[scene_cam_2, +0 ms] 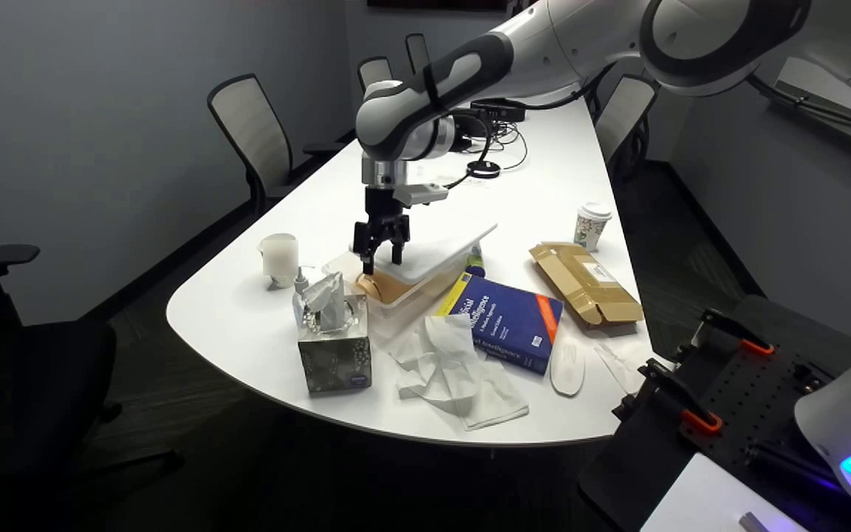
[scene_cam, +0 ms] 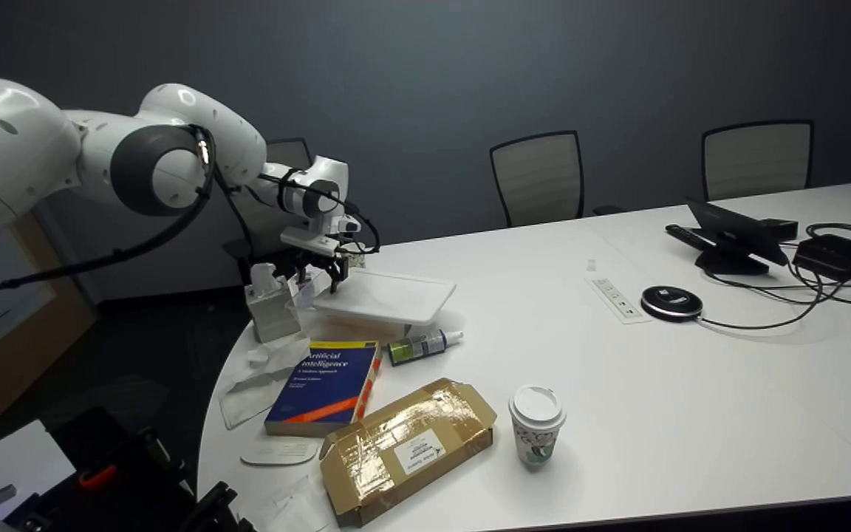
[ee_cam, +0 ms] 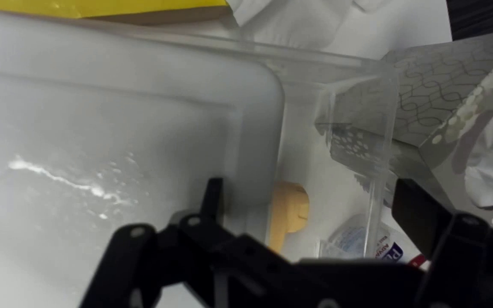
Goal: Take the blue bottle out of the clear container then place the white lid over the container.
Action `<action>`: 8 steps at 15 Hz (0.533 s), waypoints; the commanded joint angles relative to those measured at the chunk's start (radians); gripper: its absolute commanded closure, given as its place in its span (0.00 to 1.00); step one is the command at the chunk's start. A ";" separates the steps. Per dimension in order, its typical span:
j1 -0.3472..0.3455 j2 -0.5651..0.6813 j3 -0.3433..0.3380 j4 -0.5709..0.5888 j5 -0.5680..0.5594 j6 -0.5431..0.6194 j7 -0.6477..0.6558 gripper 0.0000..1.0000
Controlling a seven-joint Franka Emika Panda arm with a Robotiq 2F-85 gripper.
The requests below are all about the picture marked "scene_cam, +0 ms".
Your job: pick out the clear food container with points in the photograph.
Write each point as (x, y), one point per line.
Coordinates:
(376, 329)

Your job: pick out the crumpled white napkins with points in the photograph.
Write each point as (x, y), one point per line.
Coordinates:
(258, 377)

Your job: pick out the round black speakerphone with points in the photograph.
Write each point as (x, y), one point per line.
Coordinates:
(673, 302)

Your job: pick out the black clamp mount stand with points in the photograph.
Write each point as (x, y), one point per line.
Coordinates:
(126, 479)

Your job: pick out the white oval plastic piece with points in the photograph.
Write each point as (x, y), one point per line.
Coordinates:
(280, 454)

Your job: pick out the black power adapter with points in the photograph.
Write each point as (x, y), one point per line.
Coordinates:
(827, 250)

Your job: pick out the black conference phone device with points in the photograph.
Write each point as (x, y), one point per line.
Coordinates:
(731, 243)

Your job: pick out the white remote control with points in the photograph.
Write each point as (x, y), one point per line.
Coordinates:
(623, 306)

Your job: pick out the middle mesh office chair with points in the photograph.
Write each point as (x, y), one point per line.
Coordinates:
(540, 178)

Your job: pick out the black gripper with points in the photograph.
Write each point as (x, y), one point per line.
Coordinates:
(320, 250)

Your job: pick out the white container lid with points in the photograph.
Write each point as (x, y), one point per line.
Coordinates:
(386, 300)

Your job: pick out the blue spray bottle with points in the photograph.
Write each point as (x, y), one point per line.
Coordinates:
(422, 348)

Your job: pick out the flat cardboard box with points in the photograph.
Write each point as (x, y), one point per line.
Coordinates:
(404, 447)

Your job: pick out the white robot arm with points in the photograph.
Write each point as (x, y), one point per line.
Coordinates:
(160, 162)

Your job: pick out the mesh office chair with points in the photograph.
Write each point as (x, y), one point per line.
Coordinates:
(540, 178)
(262, 225)
(759, 159)

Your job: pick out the white paper sheet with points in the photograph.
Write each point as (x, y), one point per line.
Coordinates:
(32, 462)

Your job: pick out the near mesh office chair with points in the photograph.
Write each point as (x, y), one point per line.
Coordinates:
(262, 225)

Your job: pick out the blue and orange book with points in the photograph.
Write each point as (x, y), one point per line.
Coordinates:
(327, 392)

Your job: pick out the far mesh office chair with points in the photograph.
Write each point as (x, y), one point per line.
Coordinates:
(759, 159)

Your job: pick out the white lidded coffee cup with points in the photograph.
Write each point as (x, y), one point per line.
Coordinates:
(536, 420)

